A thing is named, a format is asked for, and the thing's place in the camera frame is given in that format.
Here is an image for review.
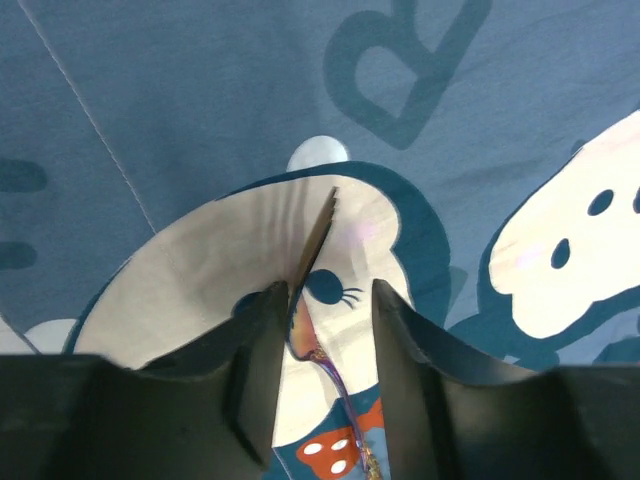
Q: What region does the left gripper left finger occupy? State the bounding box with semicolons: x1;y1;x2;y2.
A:
1;282;289;479

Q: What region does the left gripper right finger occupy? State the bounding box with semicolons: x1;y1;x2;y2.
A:
372;279;639;479

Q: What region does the blue cartoon mouse placemat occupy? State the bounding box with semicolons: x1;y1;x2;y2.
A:
1;1;639;479

